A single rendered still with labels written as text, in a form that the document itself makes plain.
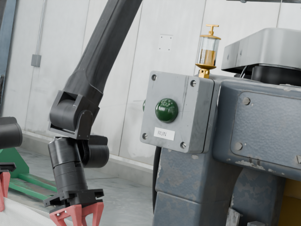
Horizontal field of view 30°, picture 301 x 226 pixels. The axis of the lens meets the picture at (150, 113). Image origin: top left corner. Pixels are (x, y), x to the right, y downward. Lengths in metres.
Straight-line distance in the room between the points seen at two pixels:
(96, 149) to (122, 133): 6.48
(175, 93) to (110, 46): 0.44
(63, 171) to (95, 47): 0.24
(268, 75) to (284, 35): 0.06
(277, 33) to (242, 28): 5.91
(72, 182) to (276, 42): 0.47
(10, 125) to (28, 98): 7.69
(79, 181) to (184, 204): 0.38
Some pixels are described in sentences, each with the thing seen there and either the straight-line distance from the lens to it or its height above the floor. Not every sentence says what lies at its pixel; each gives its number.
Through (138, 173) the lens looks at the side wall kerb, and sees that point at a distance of 7.36.
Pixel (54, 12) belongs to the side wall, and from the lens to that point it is 8.80.
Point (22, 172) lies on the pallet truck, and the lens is 6.50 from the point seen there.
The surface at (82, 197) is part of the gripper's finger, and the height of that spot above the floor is 1.09.
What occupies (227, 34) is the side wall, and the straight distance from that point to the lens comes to 6.79.
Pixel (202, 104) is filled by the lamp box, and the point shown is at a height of 1.30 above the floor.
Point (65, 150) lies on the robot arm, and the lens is 1.06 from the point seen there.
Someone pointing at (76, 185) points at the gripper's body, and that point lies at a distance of 1.05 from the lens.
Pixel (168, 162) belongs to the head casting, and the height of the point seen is 1.22.
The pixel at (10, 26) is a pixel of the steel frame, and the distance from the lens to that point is 9.36.
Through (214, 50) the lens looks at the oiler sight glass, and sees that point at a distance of 0.74.
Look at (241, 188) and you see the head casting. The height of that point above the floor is 1.17.
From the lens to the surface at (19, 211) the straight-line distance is 1.19.
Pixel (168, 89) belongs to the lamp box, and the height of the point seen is 1.31.
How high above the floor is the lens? 1.31
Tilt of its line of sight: 3 degrees down
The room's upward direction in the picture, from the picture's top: 9 degrees clockwise
